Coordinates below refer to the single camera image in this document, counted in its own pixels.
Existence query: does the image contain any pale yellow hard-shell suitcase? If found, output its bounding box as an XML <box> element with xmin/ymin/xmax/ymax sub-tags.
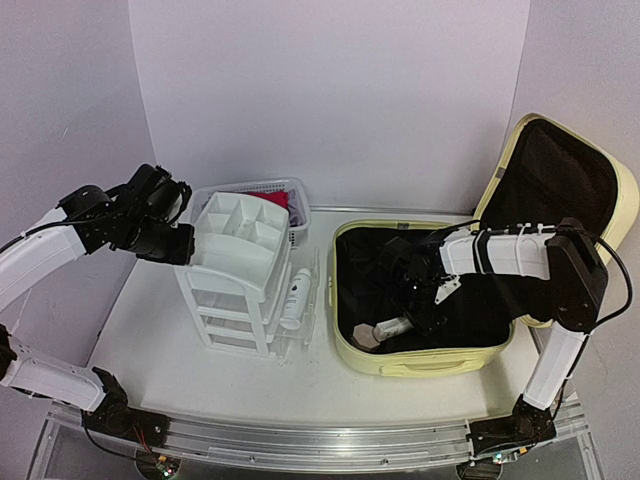
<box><xmin>330</xmin><ymin>114</ymin><xmax>639</xmax><ymax>378</ymax></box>

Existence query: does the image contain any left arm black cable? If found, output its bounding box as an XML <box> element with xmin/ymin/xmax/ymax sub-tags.
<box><xmin>19</xmin><ymin>219</ymin><xmax>151</xmax><ymax>451</ymax></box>

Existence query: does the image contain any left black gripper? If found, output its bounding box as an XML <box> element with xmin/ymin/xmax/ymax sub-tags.
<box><xmin>119</xmin><ymin>215</ymin><xmax>195</xmax><ymax>267</ymax></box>

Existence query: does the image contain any white perforated plastic basket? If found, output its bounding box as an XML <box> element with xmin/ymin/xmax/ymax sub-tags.
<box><xmin>180</xmin><ymin>177</ymin><xmax>311</xmax><ymax>248</ymax></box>

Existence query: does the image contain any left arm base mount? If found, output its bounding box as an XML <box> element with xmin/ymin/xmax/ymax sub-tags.
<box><xmin>82</xmin><ymin>367</ymin><xmax>169</xmax><ymax>447</ymax></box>

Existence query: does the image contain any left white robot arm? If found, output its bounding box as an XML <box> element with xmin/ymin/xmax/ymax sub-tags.
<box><xmin>1</xmin><ymin>164</ymin><xmax>195</xmax><ymax>437</ymax></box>

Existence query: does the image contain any lilac shirt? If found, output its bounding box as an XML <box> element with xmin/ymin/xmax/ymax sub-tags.
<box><xmin>287</xmin><ymin>190</ymin><xmax>306</xmax><ymax>228</ymax></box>

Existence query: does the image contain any white lotion tube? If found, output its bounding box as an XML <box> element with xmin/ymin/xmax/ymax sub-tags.
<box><xmin>279</xmin><ymin>268</ymin><xmax>312</xmax><ymax>331</ymax></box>

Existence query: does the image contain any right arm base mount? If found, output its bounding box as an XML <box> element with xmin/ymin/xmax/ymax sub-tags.
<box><xmin>467</xmin><ymin>395</ymin><xmax>556</xmax><ymax>459</ymax></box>

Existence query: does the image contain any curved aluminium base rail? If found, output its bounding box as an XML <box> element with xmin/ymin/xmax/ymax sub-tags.
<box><xmin>27</xmin><ymin>392</ymin><xmax>604</xmax><ymax>479</ymax></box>

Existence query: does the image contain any white toothpaste box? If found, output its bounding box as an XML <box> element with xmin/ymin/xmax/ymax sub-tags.
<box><xmin>372</xmin><ymin>317</ymin><xmax>413</xmax><ymax>343</ymax></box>

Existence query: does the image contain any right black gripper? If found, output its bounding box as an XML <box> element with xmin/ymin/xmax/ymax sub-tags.
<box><xmin>391</xmin><ymin>278</ymin><xmax>448</xmax><ymax>339</ymax></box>

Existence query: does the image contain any white plastic drawer organizer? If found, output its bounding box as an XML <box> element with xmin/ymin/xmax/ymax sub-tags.
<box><xmin>175</xmin><ymin>192</ymin><xmax>319</xmax><ymax>358</ymax></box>

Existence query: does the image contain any red shirt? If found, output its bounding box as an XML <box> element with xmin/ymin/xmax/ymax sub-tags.
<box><xmin>246</xmin><ymin>190</ymin><xmax>289</xmax><ymax>211</ymax></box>

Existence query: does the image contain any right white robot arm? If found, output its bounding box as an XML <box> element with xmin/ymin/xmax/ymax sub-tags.
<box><xmin>377</xmin><ymin>219</ymin><xmax>608</xmax><ymax>443</ymax></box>

